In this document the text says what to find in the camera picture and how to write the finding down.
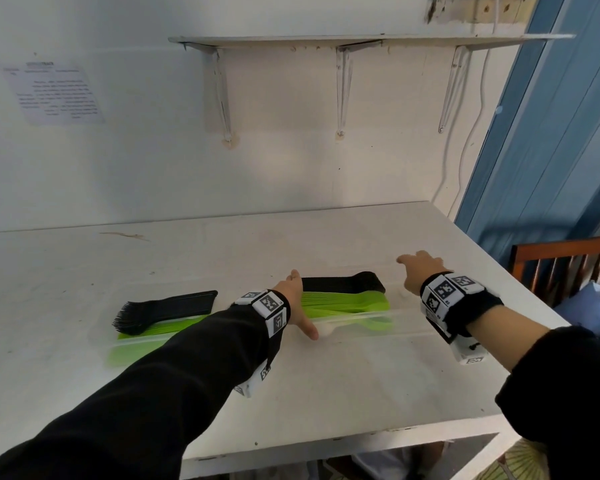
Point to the person's right hand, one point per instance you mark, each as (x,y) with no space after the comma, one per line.
(422,267)

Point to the person's left hand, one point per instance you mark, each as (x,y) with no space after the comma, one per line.
(292,294)

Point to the clear plastic container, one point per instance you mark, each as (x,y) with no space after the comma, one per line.
(410,314)
(100,324)

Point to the stack of green spoons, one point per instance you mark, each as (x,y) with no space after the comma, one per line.
(345,304)

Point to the stack of black spoons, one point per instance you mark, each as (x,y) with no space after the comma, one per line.
(345,283)

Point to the stack of white spoons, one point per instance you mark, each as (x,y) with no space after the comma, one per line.
(340,329)

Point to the stack of black forks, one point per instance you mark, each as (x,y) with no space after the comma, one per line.
(165,309)

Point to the person's left forearm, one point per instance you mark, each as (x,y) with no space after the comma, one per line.
(145,394)

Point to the black marker left wrist band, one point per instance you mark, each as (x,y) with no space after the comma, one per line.
(270,309)

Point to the black marker wrist band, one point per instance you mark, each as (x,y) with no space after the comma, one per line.
(465,304)
(270,309)

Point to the black marker right wrist band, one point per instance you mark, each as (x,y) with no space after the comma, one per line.
(465,304)

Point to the blue fabric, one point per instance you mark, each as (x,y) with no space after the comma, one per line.
(585,309)

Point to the blue door panel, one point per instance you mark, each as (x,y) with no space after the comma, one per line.
(555,144)

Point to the white plastic bag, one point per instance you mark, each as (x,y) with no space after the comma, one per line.
(385,464)

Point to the striped yellow fabric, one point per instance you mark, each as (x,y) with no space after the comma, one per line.
(520,462)

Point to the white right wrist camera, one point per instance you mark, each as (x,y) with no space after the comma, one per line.
(467,352)

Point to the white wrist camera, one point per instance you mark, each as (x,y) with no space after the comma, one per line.
(467,352)
(252,382)

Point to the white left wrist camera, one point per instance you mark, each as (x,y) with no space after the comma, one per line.
(252,382)

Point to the metal wall bracket frame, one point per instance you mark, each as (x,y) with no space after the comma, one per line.
(344,94)

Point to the wooden wall board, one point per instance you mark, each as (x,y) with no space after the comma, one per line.
(480,9)

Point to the printed paper wall notice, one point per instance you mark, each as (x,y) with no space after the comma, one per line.
(55,94)

